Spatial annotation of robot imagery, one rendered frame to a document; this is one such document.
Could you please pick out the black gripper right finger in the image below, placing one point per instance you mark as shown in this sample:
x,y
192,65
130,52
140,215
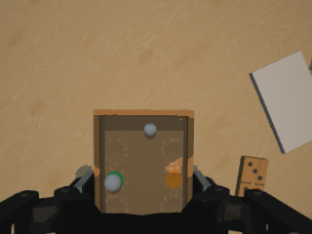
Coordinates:
x,y
250,214

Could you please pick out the brown wooden domino tile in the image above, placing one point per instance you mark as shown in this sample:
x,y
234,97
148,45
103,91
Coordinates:
x,y
252,174

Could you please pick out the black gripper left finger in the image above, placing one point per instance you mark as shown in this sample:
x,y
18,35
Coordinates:
x,y
70,207

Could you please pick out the brown wooden ball puzzle tray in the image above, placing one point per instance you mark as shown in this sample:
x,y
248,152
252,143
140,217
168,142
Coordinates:
x,y
143,160

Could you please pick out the grey flat rectangular card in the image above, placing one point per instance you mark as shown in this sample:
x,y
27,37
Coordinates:
x,y
285,90

